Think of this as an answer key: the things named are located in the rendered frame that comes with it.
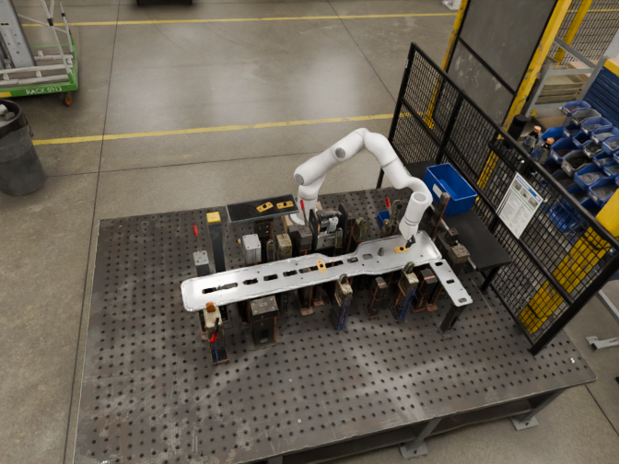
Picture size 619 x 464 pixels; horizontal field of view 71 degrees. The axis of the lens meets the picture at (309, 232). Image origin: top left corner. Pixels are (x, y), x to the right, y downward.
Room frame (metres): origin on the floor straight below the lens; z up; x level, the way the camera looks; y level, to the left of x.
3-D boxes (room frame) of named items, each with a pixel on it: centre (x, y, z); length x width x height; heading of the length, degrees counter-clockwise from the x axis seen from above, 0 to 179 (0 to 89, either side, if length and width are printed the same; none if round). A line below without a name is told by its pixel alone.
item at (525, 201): (1.71, -1.06, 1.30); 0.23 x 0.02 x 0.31; 22
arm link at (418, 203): (1.60, -0.52, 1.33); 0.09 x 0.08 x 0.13; 144
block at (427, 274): (1.45, -0.65, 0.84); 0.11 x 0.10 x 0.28; 22
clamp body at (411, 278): (1.38, -0.54, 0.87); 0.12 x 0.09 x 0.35; 22
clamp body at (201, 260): (1.35, 0.53, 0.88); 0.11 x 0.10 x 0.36; 22
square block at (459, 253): (1.57, -0.81, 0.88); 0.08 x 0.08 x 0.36; 22
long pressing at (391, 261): (1.40, -0.06, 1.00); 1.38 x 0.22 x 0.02; 112
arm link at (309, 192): (2.00, 0.01, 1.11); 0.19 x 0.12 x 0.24; 145
